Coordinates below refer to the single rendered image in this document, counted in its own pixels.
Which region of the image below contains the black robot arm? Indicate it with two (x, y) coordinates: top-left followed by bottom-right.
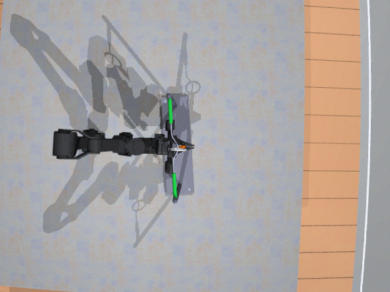
(53, 129), (168, 159)

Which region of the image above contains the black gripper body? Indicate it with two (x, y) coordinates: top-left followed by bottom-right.
(149, 120), (175, 174)

